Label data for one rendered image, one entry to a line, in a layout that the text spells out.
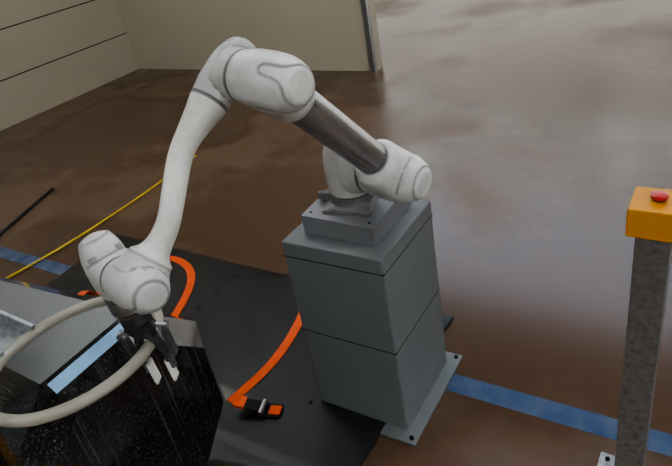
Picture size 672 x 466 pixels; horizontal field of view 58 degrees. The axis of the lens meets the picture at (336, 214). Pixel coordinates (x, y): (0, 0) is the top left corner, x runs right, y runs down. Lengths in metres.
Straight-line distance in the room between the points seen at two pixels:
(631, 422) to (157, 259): 1.43
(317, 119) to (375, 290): 0.70
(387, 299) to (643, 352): 0.76
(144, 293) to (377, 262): 0.86
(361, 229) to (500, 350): 1.02
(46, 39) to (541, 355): 6.77
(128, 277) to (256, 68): 0.53
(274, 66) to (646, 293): 1.08
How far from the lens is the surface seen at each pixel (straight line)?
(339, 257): 2.00
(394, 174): 1.79
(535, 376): 2.64
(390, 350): 2.16
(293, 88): 1.38
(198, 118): 1.52
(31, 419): 1.60
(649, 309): 1.77
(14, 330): 2.01
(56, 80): 8.15
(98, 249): 1.46
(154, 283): 1.31
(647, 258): 1.67
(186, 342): 2.14
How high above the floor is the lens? 1.88
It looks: 29 degrees down
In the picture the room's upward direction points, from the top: 11 degrees counter-clockwise
